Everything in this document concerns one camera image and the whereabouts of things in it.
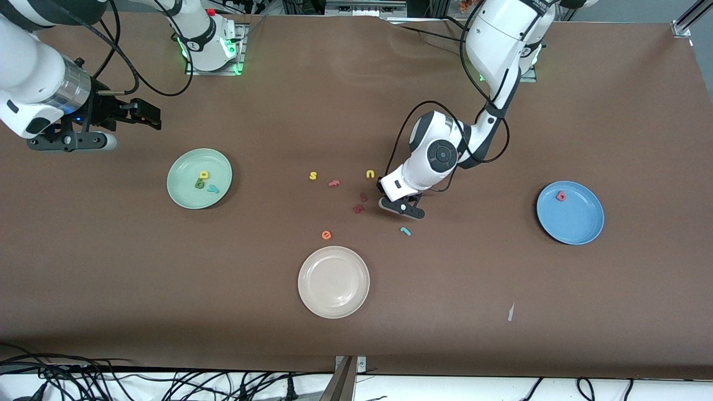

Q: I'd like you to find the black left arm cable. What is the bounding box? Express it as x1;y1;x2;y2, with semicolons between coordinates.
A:
392;22;511;193

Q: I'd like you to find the grey metal bracket plate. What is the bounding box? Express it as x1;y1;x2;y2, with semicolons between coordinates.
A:
334;355;367;375

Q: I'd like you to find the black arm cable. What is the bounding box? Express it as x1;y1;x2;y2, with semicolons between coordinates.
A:
75;0;194;97
392;22;511;193

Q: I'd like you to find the aluminium frame rack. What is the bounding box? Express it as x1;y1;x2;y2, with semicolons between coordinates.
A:
325;0;408;17

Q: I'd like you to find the blue plate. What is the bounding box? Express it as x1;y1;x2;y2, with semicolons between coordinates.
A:
536;180;605;246

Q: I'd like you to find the beige plate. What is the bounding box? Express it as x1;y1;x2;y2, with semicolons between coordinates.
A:
297;246;370;319

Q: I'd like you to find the black cable bundle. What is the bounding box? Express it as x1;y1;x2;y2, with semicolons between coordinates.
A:
0;344;335;401

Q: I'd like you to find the black table cable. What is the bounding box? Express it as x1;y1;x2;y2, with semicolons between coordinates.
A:
390;22;470;44

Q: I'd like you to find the brown table cover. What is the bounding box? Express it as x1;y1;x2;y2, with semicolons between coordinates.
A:
0;10;713;380

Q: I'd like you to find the grey metal bar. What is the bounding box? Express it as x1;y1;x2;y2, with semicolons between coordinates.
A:
319;356;355;401

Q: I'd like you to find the aluminium frame profile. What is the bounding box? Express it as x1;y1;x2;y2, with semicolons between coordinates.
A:
671;0;713;38

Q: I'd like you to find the light green plate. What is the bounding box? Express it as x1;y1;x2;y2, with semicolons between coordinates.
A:
167;148;233;210

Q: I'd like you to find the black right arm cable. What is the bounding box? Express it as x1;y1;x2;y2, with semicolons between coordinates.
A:
75;0;194;97

